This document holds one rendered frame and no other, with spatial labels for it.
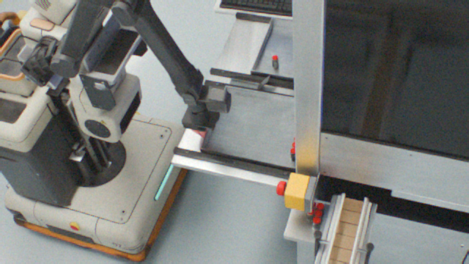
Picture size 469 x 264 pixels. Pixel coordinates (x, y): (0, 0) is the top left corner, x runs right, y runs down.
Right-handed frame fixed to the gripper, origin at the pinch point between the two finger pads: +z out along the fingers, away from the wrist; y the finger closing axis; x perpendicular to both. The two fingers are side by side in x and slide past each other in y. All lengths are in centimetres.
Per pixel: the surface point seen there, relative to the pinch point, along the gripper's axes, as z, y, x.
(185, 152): 0.5, -3.7, -7.6
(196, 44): 90, -62, 119
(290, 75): 2.4, 18.9, 31.9
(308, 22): -65, 36, -12
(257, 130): 2.4, 14.9, 7.2
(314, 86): -46, 37, -12
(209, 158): 0.5, 4.4, -7.4
